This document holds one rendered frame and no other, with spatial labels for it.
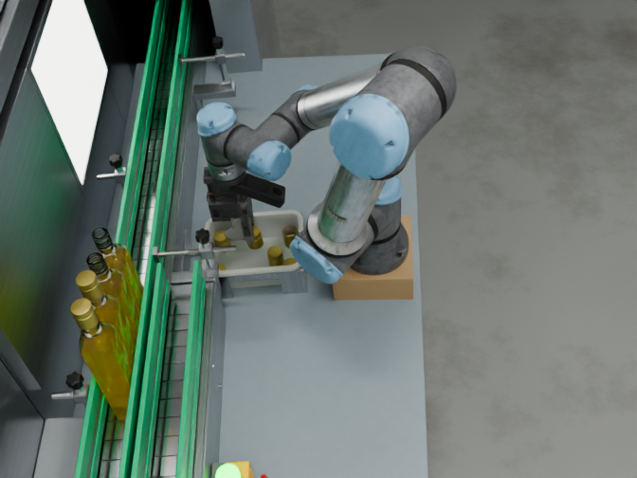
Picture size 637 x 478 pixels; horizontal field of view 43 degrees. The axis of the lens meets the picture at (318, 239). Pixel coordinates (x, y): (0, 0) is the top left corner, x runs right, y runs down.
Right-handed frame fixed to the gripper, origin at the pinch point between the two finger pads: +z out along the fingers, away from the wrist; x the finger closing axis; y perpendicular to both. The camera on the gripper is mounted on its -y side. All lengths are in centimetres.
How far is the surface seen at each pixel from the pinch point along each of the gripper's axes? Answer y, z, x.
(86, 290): 23, -30, 36
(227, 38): 8, -3, -71
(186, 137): 16.5, -3.1, -30.3
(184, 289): 13.3, -3.3, 16.9
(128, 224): 25.9, -7.3, 0.9
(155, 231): 18.2, -11.6, 7.7
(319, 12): -16, 84, -210
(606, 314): -101, 84, -29
